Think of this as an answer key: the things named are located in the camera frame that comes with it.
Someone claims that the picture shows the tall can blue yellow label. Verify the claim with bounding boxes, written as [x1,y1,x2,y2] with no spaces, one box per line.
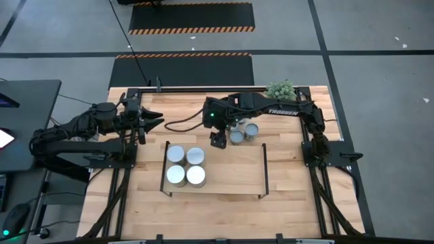
[186,165,207,189]

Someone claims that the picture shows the tall can labelled Carrioches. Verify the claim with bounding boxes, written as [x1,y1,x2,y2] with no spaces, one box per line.
[166,144,186,167]

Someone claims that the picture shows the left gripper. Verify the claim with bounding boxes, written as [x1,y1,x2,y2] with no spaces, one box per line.
[121,98,165,145]

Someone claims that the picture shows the black aluminium table frame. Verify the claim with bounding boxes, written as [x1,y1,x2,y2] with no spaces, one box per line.
[81,86,363,244]

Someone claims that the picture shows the tall can labelled Oranges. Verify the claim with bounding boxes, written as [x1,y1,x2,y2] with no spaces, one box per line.
[165,165,187,188]

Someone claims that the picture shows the black hazard-striped floor mat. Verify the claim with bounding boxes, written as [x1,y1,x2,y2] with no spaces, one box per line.
[108,52,255,89]
[127,1,256,35]

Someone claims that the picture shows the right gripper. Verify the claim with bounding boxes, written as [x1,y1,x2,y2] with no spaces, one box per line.
[202,96,235,149]

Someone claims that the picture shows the thin black floor cable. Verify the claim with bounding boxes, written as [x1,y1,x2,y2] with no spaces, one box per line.
[108,0,152,86]

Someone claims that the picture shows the black computer mouse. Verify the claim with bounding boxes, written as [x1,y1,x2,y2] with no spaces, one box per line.
[2,203,31,238]

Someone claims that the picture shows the short green peas can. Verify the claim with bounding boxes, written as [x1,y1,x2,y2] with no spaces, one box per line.
[229,129,245,146]

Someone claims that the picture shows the grey desk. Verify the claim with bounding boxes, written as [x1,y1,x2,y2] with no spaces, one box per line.
[0,79,62,174]

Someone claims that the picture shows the artificial plant in white pot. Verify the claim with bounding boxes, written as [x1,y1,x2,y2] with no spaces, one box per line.
[264,79,298,102]

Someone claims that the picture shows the dark laptop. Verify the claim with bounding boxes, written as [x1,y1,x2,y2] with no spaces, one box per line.
[0,91,20,108]

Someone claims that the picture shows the teal can with vegetable pictures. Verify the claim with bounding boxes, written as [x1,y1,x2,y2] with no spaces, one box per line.
[243,122,260,142]

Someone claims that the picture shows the wooden shelf with black legs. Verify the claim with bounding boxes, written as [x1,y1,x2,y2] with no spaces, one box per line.
[159,140,271,200]

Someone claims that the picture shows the black looped gripper cable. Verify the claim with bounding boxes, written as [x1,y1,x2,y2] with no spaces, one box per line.
[164,108,206,133]

